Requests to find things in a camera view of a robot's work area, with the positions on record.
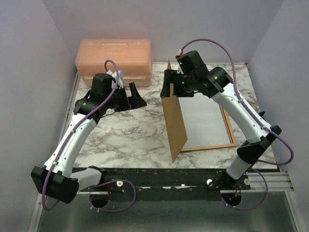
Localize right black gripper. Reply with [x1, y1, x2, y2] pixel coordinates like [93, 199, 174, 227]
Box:
[159, 70, 196, 98]

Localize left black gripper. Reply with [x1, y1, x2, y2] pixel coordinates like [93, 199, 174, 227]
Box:
[104, 83, 147, 113]

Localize brown cardboard backing board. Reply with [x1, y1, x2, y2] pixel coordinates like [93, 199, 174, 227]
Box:
[161, 61, 188, 162]

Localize landscape photo print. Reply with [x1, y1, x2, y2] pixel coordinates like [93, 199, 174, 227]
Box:
[179, 93, 237, 152]

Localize orange wooden picture frame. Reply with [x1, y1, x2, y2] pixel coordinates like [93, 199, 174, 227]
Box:
[181, 106, 237, 152]

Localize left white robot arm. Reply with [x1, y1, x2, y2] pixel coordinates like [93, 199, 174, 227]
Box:
[31, 73, 147, 210]

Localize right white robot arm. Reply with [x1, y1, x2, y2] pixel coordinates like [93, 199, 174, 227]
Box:
[160, 66, 281, 189]

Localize orange translucent plastic storage box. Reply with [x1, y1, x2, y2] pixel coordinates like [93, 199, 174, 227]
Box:
[74, 38, 155, 87]

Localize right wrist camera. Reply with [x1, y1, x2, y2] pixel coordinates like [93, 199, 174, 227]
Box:
[176, 50, 208, 75]

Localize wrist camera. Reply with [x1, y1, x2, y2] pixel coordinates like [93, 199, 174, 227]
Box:
[106, 69, 127, 89]
[176, 50, 208, 75]

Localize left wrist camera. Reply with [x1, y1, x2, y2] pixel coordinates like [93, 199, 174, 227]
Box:
[106, 69, 127, 89]

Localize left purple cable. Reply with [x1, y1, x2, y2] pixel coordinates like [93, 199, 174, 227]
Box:
[41, 60, 137, 213]

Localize purple cable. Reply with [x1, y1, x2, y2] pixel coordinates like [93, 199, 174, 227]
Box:
[41, 60, 137, 213]
[177, 38, 295, 211]

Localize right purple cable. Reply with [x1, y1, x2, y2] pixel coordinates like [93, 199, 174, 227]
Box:
[177, 38, 295, 211]

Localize aluminium extrusion frame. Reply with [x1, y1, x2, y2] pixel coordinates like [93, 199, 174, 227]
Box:
[26, 64, 83, 232]

